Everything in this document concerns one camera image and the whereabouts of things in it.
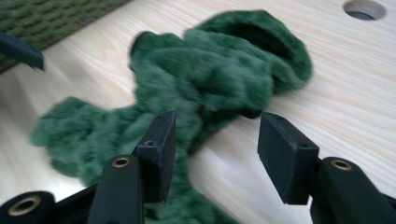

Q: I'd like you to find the green woven basket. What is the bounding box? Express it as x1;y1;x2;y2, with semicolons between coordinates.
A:
0;0;132;75

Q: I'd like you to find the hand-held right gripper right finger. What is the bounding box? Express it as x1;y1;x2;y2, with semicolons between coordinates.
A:
257;112;320;206

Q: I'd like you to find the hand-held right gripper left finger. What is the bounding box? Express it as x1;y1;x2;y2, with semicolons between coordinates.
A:
132;110;177;205

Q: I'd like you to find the green fluffy sock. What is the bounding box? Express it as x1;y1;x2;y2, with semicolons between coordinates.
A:
30;8;314;224

